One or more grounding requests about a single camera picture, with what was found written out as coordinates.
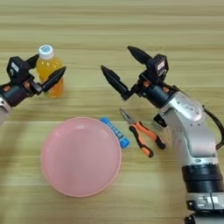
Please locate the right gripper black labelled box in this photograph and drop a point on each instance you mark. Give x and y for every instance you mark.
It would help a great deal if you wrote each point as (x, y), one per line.
(157, 68)

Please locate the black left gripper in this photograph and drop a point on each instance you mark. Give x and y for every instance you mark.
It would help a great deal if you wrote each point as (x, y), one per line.
(16, 93)

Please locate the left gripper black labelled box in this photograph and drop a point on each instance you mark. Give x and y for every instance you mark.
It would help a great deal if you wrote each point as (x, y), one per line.
(17, 70)

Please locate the pink round plate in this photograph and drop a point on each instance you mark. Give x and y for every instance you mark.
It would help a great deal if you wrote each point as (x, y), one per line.
(81, 157)

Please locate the orange juice bottle white cap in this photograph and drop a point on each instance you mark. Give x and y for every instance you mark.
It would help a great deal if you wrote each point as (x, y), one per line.
(48, 65)

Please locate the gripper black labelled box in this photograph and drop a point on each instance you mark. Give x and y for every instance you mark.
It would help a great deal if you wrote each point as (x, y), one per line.
(17, 70)
(157, 68)

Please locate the blue glue stick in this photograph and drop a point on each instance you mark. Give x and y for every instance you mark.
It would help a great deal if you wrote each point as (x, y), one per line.
(118, 134)

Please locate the orange black pliers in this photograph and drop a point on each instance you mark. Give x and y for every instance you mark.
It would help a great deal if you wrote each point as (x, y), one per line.
(143, 135)

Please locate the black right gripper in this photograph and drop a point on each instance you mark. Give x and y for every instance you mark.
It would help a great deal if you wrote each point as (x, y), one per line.
(157, 94)

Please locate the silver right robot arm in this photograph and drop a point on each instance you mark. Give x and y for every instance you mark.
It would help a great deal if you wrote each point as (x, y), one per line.
(192, 137)

